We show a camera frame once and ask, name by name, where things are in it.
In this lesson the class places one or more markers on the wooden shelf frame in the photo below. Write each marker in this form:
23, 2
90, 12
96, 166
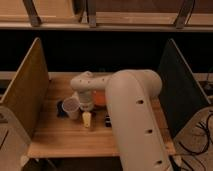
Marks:
108, 15

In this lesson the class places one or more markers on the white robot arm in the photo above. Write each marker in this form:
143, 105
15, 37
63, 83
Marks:
137, 135

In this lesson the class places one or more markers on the dark blue small object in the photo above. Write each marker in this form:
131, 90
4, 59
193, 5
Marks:
60, 111

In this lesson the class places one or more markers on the black rectangular box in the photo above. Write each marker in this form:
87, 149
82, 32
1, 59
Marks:
107, 121

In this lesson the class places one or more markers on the clear plastic cup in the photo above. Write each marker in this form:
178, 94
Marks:
71, 107

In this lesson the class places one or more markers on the left wooden side panel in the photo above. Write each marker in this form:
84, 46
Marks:
23, 98

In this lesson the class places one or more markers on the orange ceramic bowl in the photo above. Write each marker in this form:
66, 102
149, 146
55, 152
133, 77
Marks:
99, 98

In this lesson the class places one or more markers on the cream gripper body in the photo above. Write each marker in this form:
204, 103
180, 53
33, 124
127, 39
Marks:
87, 117

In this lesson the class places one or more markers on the right dark side panel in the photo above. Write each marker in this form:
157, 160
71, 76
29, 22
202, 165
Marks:
181, 95

